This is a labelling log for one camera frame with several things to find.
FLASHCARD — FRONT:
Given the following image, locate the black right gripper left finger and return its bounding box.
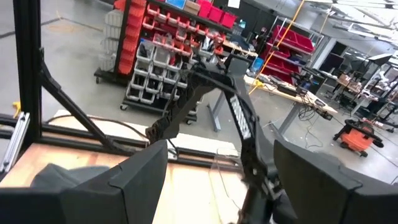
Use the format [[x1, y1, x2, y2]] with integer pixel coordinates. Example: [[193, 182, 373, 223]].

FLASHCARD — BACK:
[[0, 139, 169, 224]]

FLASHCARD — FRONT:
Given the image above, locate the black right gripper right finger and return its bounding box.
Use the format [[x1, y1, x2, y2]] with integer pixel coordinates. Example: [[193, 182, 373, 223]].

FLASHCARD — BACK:
[[273, 139, 398, 224]]

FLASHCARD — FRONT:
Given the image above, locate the orange shop vacuum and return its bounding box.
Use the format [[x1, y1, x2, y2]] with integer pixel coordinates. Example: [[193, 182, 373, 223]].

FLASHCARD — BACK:
[[333, 118, 385, 158]]

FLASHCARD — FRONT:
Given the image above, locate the long wooden workbench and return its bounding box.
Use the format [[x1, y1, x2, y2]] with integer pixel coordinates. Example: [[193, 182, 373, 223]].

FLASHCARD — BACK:
[[208, 40, 338, 134]]

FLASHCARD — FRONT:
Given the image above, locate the silver aluminium bar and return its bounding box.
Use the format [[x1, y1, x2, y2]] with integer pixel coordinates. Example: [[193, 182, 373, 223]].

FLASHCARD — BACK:
[[0, 111, 31, 174]]

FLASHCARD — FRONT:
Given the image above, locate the red and white bin rack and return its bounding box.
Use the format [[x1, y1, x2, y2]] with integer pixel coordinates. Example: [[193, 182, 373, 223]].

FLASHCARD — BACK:
[[94, 0, 259, 125]]

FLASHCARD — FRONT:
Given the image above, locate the red bin shelf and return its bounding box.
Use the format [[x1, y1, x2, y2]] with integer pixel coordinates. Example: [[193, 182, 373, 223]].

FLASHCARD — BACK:
[[261, 24, 315, 85]]

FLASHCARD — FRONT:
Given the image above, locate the yellow hanging cable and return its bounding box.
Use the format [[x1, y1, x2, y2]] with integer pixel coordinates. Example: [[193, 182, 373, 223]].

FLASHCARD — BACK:
[[248, 0, 307, 96]]

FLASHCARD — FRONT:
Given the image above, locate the black aluminium rig frame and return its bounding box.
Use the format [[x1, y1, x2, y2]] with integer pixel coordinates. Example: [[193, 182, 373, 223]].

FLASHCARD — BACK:
[[0, 0, 246, 172]]

